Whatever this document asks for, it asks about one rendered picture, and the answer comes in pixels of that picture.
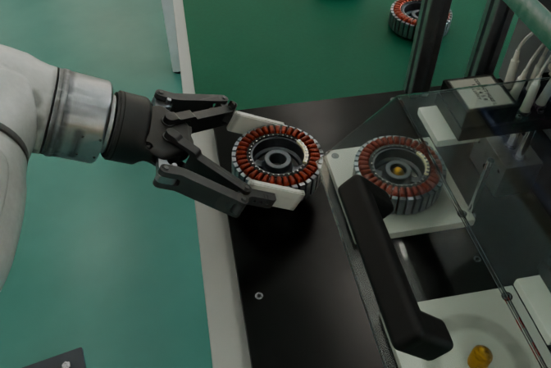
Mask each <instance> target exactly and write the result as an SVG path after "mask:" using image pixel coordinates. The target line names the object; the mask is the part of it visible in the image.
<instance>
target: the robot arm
mask: <svg viewBox="0 0 551 368"><path fill-rule="evenodd" d="M227 102H228V97H227V96H225V95H218V94H194V93H171V92H168V91H165V90H161V89H157V90H156V92H155V94H154V96H153V100H152V101H151V102H150V100H149V99H148V98H146V97H144V96H140V95H137V94H133V93H127V92H124V91H118V92H115V93H114V94H113V87H112V83H111V82H110V81H108V80H104V79H100V78H97V77H93V76H90V75H84V74H81V73H78V72H74V71H71V70H69V69H66V68H64V69H62V68H58V67H56V66H52V65H49V64H47V63H45V62H43V61H40V60H39V59H37V58H35V57H33V56H32V55H30V54H29V53H27V52H22V51H20V50H17V49H14V48H11V47H8V46H5V45H1V44H0V292H1V290H2V287H3V285H4V284H5V282H6V279H7V277H8V274H9V272H10V269H11V266H12V262H13V260H14V256H15V254H16V249H17V244H18V242H19V238H20V231H21V226H22V222H23V218H24V213H25V200H26V193H27V188H26V171H27V166H28V162H29V159H30V155H31V153H38V154H43V155H44V156H47V157H60V158H65V159H69V160H73V161H82V162H86V163H93V162H95V161H96V160H97V158H98V155H99V153H101V156H102V157H103V158H104V159H105V160H109V161H117V162H121V163H125V164H130V165H133V164H135V163H137V162H139V161H146V162H149V163H151V164H152V165H154V166H155V167H156V176H155V178H154V180H153V185H154V186H155V187H157V188H159V189H168V190H172V191H176V192H177V193H181V194H183V195H185V196H186V197H189V198H192V199H193V200H195V201H198V202H200V203H202V204H205V205H207V206H209V207H212V208H214V209H216V210H218V211H221V212H223V213H225V214H227V215H229V216H232V217H234V218H238V217H239V216H240V214H241V213H242V211H243V209H244V208H245V207H246V205H251V206H255V207H264V208H271V207H279V208H283V209H287V210H291V211H293V210H294V209H295V208H296V207H297V205H298V204H299V203H300V202H301V200H302V199H303V197H304V196H305V192H304V190H300V189H293V188H289V187H285V186H281V185H278V184H270V183H267V182H262V181H259V180H255V179H250V180H249V181H248V183H247V184H246V183H245V182H243V181H242V180H241V179H239V178H238V177H236V176H234V175H232V174H231V173H230V172H229V171H227V170H225V169H224V168H222V167H221V166H219V165H217V164H216V163H215V162H214V161H212V160H210V159H209V158H207V157H205V156H204V155H203V154H202V152H201V149H200V148H198V147H197V146H195V145H194V141H193V139H192V137H191V134H193V133H197V132H200V131H204V130H207V129H214V128H217V127H221V126H224V125H227V124H228V123H229V124H228V125H227V127H226V128H227V131H230V132H234V133H238V134H244V133H247V132H248V131H249V130H253V129H254V128H257V127H258V128H260V126H263V125H265V126H266V127H267V126H268V125H273V126H274V128H275V125H280V128H281V127H282V125H285V124H284V122H280V121H277V120H271V119H267V118H264V117H260V116H255V115H253V114H250V113H247V112H243V111H237V110H235V109H236V107H237V106H238V105H237V103H236V102H234V101H230V102H229V104H228V103H227ZM214 103H215V104H216V105H215V106H213V104H214ZM188 157H189V158H188ZM186 158H188V160H187V162H186V163H184V162H183V160H185V159H186ZM236 189H237V190H238V192H235V190H236Z"/></svg>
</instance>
